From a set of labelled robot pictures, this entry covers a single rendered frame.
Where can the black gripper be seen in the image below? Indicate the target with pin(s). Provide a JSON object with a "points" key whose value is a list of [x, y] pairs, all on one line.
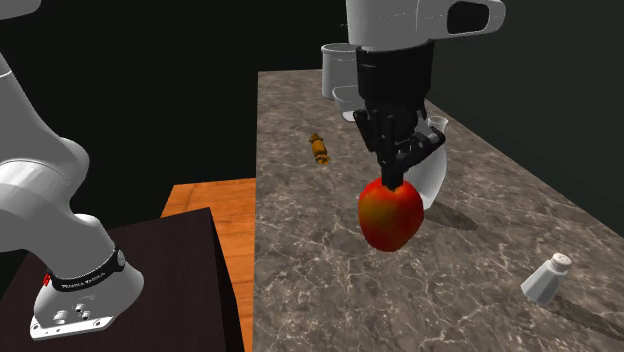
{"points": [[394, 78]]}

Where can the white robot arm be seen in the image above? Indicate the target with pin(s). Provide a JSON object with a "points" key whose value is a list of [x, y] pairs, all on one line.
{"points": [[44, 204]]}

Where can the white pitcher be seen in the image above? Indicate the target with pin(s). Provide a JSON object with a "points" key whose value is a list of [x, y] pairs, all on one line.
{"points": [[431, 178]]}

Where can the small white bowl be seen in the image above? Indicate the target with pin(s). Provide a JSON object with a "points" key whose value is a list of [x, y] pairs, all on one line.
{"points": [[347, 105]]}

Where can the red apple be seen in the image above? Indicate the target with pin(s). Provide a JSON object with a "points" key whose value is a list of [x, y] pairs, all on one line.
{"points": [[390, 217]]}

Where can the small brown figure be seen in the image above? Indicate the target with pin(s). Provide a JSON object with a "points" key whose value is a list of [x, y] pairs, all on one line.
{"points": [[319, 148]]}

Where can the tall white cup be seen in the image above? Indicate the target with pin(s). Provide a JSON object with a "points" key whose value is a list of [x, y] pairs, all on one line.
{"points": [[337, 68]]}

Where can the white salt shaker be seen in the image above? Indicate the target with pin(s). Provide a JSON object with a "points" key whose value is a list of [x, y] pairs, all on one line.
{"points": [[543, 280]]}

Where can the dark robot stand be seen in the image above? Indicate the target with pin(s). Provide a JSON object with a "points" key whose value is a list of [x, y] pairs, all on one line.
{"points": [[175, 287]]}

